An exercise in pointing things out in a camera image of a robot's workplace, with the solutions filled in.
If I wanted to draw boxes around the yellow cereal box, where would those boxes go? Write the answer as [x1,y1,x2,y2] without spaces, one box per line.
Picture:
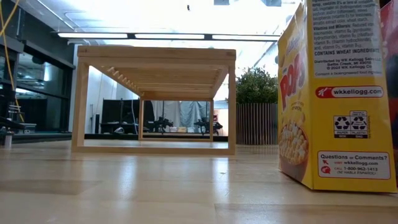
[276,0,398,194]

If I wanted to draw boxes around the wooden slatted shelf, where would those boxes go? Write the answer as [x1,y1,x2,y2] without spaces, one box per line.
[71,45,237,156]

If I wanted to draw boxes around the grey curtain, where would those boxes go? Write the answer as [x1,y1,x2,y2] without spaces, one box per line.
[152,101,211,128]

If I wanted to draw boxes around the bushy plant in ribbed pot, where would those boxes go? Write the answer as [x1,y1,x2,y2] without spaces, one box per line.
[235,67,279,146]

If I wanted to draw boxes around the black partition panel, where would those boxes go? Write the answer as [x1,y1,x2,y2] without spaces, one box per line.
[101,98,155,134]

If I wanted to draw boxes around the long ceiling light bar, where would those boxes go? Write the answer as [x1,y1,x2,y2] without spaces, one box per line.
[57,32,280,42]

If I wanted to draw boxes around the black aluminium table frame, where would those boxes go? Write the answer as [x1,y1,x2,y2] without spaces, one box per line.
[84,133,229,142]

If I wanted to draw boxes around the yellow cable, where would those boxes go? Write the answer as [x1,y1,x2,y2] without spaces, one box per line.
[0,0,25,123]

